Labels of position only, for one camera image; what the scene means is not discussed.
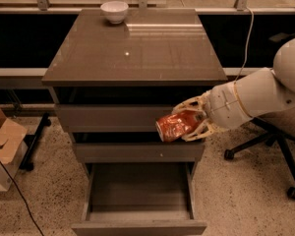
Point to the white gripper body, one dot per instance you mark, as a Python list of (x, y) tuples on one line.
[(223, 106)]

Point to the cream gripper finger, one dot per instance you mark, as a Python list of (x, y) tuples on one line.
[(197, 104), (205, 129)]

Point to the red coke can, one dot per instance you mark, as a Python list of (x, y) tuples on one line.
[(174, 126)]

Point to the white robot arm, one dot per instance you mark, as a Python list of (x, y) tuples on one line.
[(270, 89)]

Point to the grey drawer cabinet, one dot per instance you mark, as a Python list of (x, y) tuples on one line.
[(154, 57)]

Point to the grey open bottom drawer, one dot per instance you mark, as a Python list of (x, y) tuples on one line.
[(140, 199)]

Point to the grey middle drawer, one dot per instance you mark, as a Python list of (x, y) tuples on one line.
[(139, 152)]

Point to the grey top drawer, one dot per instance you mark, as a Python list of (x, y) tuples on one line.
[(110, 118)]

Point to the brown office chair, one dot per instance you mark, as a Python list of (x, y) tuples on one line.
[(279, 128)]

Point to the white ceramic bowl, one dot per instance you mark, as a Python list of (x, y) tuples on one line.
[(115, 12)]

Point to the black metal stand leg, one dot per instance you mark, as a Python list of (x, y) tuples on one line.
[(32, 140)]

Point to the cardboard box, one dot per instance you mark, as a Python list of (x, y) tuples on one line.
[(12, 149)]

